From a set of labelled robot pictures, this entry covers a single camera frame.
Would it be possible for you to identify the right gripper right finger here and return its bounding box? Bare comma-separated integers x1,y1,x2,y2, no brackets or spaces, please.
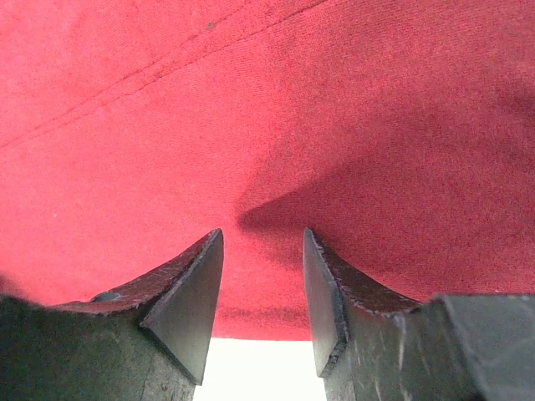
303,230,534,400

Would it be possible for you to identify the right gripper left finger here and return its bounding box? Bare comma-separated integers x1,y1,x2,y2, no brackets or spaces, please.
1,229,224,400

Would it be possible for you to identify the maroon t shirt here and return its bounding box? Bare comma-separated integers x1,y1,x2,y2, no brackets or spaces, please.
1,1,534,340

